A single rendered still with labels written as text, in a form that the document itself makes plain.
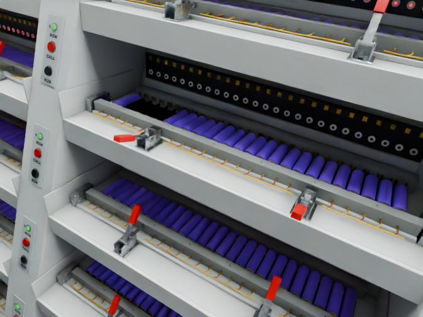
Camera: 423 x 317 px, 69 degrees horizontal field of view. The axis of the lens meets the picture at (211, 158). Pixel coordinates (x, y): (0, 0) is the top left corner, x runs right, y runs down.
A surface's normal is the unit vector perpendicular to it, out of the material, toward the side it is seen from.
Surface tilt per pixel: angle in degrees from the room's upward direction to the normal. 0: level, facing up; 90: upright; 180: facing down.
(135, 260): 19
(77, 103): 90
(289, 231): 110
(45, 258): 90
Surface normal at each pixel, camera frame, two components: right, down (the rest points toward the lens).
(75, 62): 0.86, 0.34
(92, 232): 0.11, -0.84
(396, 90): -0.50, 0.43
